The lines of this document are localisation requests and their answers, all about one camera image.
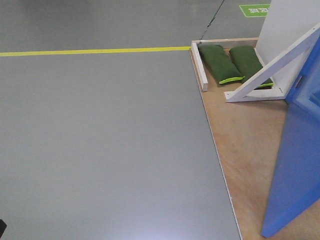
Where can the green sandbag by door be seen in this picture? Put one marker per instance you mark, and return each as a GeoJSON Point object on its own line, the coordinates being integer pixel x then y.
{"type": "Point", "coordinates": [219, 64]}
{"type": "Point", "coordinates": [245, 59]}

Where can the white wooden edge beam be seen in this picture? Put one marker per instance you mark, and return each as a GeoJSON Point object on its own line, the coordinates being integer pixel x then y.
{"type": "Point", "coordinates": [198, 67]}

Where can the blue door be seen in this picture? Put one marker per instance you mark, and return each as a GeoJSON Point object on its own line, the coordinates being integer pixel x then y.
{"type": "Point", "coordinates": [295, 185]}

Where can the plywood door platform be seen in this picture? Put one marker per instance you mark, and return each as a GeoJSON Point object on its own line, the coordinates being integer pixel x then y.
{"type": "Point", "coordinates": [247, 137]}

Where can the black robot part left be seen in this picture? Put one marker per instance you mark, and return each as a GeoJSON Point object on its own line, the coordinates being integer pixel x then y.
{"type": "Point", "coordinates": [3, 227]}

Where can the left green sandbag by door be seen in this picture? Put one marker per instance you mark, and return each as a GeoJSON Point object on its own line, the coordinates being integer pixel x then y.
{"type": "Point", "coordinates": [219, 64]}

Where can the green floor sign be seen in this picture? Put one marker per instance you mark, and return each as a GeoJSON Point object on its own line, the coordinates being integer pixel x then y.
{"type": "Point", "coordinates": [254, 10]}

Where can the right green sandbag by door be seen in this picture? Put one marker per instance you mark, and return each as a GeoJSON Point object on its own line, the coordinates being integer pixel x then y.
{"type": "Point", "coordinates": [245, 59]}

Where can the white wall panel by door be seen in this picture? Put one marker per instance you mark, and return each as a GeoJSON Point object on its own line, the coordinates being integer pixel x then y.
{"type": "Point", "coordinates": [286, 22]}

